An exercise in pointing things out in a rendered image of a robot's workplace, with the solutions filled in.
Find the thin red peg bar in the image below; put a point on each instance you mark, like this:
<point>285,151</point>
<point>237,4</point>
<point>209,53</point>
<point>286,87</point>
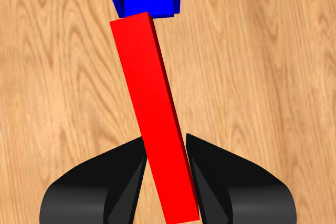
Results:
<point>152,103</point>

